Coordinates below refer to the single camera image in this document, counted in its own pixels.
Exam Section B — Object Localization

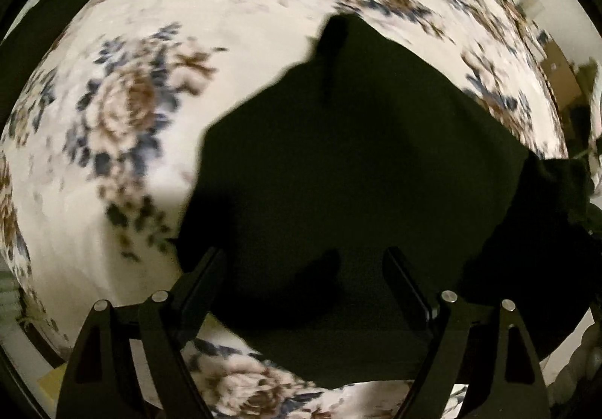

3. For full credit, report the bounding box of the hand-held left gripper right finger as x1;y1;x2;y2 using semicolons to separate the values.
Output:
383;247;552;419

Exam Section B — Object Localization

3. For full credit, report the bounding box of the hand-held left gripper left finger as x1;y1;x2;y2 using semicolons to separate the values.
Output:
55;247;229;419

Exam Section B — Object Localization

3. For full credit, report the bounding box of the black small garment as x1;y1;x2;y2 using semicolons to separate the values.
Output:
176;15;602;392

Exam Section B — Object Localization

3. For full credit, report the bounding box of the cardboard box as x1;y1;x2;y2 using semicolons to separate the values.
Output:
540;42;581;112

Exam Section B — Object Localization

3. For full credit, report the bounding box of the floral printed bedspread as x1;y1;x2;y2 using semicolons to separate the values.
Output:
0;0;572;419

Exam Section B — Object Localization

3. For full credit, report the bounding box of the dark green cloth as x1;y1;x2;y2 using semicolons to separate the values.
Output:
0;0;129;121

